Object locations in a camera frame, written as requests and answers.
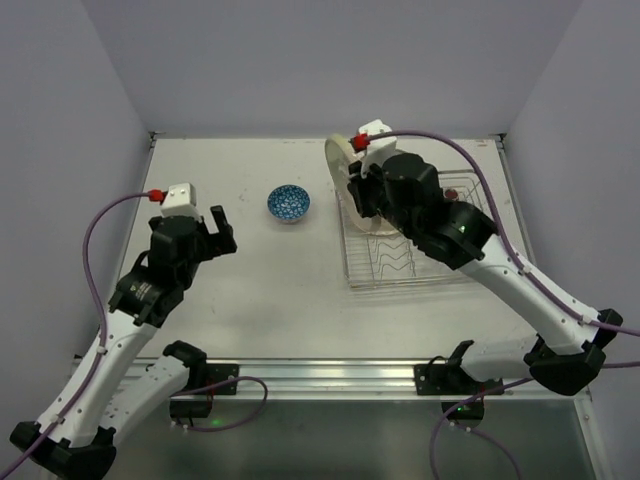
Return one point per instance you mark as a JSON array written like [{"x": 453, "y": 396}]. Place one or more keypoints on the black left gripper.
[{"x": 211, "y": 238}]

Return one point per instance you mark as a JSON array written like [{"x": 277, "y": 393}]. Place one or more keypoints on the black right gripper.
[{"x": 362, "y": 189}]

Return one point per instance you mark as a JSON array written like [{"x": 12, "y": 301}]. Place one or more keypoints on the blue patterned bowl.
[{"x": 288, "y": 203}]

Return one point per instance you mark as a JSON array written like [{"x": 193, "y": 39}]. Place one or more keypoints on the cream plate front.
[{"x": 339, "y": 156}]

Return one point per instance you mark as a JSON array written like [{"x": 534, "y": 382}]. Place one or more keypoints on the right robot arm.
[{"x": 566, "y": 352}]

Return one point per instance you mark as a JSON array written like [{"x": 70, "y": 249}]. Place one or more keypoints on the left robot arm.
[{"x": 77, "y": 436}]

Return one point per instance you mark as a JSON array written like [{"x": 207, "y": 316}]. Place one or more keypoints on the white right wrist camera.
[{"x": 378, "y": 151}]

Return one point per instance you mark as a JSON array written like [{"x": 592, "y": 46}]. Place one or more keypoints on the metal wire dish rack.
[{"x": 383, "y": 261}]

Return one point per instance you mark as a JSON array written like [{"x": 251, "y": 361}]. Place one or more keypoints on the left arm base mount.
[{"x": 184, "y": 409}]

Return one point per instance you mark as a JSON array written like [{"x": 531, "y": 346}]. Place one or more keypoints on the aluminium mounting rail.
[{"x": 343, "y": 380}]

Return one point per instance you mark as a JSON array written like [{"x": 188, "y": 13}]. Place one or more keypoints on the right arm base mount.
[{"x": 442, "y": 376}]

